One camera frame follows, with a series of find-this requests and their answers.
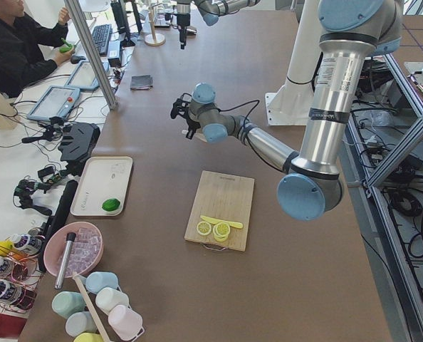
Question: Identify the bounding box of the red thermos bottle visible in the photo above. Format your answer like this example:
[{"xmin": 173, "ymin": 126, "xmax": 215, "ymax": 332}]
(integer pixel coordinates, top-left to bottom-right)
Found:
[{"xmin": 0, "ymin": 313, "xmax": 27, "ymax": 338}]

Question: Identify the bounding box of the teach pendant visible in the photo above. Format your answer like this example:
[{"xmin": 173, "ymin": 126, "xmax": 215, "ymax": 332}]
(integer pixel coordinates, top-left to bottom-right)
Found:
[
  {"xmin": 26, "ymin": 85, "xmax": 80, "ymax": 122},
  {"xmin": 65, "ymin": 60, "xmax": 99, "ymax": 92}
]

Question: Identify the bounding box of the aluminium frame post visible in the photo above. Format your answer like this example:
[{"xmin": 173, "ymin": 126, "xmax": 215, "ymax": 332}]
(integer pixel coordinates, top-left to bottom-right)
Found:
[{"xmin": 64, "ymin": 0, "xmax": 118, "ymax": 110}]

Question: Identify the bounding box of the white wire cup rack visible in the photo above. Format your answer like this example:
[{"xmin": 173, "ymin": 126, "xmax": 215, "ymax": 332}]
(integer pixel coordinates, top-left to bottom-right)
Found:
[{"xmin": 73, "ymin": 272, "xmax": 145, "ymax": 341}]

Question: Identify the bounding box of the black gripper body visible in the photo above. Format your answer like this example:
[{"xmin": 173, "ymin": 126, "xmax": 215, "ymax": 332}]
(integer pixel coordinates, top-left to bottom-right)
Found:
[
  {"xmin": 170, "ymin": 93, "xmax": 201, "ymax": 130},
  {"xmin": 164, "ymin": 11, "xmax": 197, "ymax": 34}
]

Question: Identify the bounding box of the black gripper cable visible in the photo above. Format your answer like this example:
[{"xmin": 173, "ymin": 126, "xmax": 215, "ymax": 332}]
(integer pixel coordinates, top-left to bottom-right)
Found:
[{"xmin": 218, "ymin": 99, "xmax": 261, "ymax": 129}]

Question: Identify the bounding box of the pink bowl with ice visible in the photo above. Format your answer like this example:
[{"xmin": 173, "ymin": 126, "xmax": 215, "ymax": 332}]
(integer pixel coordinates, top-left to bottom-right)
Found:
[{"xmin": 43, "ymin": 222, "xmax": 104, "ymax": 278}]

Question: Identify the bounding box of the wooden cup tree stand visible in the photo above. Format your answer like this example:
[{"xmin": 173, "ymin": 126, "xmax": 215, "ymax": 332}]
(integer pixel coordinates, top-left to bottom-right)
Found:
[{"xmin": 143, "ymin": 2, "xmax": 165, "ymax": 47}]

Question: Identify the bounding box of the green lime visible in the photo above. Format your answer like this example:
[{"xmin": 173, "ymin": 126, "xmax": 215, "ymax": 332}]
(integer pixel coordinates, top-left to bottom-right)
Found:
[{"xmin": 101, "ymin": 197, "xmax": 121, "ymax": 212}]

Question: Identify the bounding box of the cream rabbit tray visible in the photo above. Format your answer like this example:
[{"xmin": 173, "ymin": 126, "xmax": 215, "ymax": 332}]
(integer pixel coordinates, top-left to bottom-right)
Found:
[{"xmin": 70, "ymin": 156, "xmax": 133, "ymax": 217}]

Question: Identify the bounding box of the black keyboard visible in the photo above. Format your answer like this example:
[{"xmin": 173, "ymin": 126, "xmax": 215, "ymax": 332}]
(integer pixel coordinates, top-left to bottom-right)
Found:
[{"xmin": 91, "ymin": 24, "xmax": 113, "ymax": 56}]

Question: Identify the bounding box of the upper teach pendant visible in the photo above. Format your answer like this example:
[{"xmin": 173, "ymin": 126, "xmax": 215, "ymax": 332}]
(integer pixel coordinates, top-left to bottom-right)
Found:
[{"xmin": 65, "ymin": 60, "xmax": 99, "ymax": 92}]

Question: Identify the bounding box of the light blue cup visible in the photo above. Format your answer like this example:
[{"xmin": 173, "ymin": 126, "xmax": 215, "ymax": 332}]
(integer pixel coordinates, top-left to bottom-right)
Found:
[{"xmin": 85, "ymin": 271, "xmax": 119, "ymax": 294}]

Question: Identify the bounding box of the pale grey cup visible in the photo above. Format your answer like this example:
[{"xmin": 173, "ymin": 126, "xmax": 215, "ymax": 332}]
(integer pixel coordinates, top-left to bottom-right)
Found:
[{"xmin": 66, "ymin": 311, "xmax": 97, "ymax": 337}]

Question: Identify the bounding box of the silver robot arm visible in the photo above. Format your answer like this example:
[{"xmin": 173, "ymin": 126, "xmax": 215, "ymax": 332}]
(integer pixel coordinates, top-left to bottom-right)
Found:
[
  {"xmin": 171, "ymin": 1, "xmax": 403, "ymax": 221},
  {"xmin": 173, "ymin": 0, "xmax": 259, "ymax": 50}
]

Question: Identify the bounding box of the steel muddler with black tip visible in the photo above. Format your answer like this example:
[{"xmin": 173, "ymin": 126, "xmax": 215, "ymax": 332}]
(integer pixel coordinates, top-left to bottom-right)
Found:
[{"xmin": 54, "ymin": 232, "xmax": 76, "ymax": 290}]

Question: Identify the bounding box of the pink cup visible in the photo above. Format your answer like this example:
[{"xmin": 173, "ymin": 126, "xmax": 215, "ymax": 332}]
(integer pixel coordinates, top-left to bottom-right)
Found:
[{"xmin": 108, "ymin": 305, "xmax": 144, "ymax": 341}]

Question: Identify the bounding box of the yellow cup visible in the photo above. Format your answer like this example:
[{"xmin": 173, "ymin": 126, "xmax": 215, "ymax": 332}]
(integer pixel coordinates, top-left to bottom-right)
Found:
[{"xmin": 73, "ymin": 332, "xmax": 103, "ymax": 342}]

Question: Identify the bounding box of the bamboo cutting board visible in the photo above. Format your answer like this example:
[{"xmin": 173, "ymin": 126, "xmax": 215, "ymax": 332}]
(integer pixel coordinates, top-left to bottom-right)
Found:
[{"xmin": 184, "ymin": 170, "xmax": 255, "ymax": 252}]

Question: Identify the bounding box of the cream white cup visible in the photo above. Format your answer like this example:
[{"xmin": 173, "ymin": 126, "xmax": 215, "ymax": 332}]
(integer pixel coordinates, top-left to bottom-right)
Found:
[{"xmin": 95, "ymin": 287, "xmax": 130, "ymax": 315}]

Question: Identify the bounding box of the person in black jacket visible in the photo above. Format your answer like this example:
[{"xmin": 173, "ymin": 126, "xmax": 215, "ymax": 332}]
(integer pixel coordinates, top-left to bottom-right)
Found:
[{"xmin": 0, "ymin": 1, "xmax": 74, "ymax": 98}]

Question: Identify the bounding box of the wooden rack handle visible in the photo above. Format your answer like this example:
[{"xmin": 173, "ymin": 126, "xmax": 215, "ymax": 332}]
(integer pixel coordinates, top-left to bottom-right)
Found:
[{"xmin": 72, "ymin": 272, "xmax": 110, "ymax": 342}]

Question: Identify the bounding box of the black angular stand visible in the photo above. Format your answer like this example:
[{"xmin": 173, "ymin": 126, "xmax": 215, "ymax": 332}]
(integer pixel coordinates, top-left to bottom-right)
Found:
[{"xmin": 58, "ymin": 123, "xmax": 100, "ymax": 176}]

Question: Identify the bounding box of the lower teach pendant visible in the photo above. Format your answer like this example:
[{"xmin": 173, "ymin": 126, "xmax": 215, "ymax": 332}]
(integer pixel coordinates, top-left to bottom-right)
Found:
[{"xmin": 26, "ymin": 85, "xmax": 80, "ymax": 122}]

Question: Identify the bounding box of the grey folded cloth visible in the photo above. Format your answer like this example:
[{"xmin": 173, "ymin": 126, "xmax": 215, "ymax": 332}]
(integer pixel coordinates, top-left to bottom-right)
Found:
[{"xmin": 130, "ymin": 75, "xmax": 153, "ymax": 90}]

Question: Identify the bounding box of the mint green cup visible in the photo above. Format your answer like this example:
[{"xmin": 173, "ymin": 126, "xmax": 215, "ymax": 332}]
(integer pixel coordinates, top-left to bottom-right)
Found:
[{"xmin": 51, "ymin": 291, "xmax": 85, "ymax": 319}]

